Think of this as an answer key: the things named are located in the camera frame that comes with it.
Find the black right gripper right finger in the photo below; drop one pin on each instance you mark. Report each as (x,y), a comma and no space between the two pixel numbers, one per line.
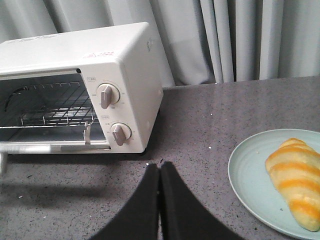
(183,217)

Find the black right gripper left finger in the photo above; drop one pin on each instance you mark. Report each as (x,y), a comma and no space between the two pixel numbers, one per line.
(139,217)

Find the striped yellow bread roll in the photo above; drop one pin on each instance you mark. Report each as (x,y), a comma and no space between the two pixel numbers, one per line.
(294,170)

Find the glass oven door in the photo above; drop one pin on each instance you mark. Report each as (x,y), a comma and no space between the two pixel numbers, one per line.
(73,147)

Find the lower beige oven knob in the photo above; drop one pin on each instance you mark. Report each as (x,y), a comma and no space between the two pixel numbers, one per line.
(121,133)

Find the beige oven knob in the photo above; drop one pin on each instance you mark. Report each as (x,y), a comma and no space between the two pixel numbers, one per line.
(108,95)
(121,133)

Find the upper beige oven knob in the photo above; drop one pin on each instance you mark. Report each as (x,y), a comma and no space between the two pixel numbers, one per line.
(108,95)

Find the white Toshiba toaster oven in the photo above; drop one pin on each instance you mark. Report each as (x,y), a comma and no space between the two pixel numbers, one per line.
(119,55)

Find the grey curtain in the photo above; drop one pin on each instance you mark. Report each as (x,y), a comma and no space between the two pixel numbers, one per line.
(199,41)

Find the silver oven door handle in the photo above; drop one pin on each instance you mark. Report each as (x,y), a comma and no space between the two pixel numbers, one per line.
(19,148)

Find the metal wire oven rack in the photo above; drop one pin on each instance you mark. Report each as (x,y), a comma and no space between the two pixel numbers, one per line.
(65,104)

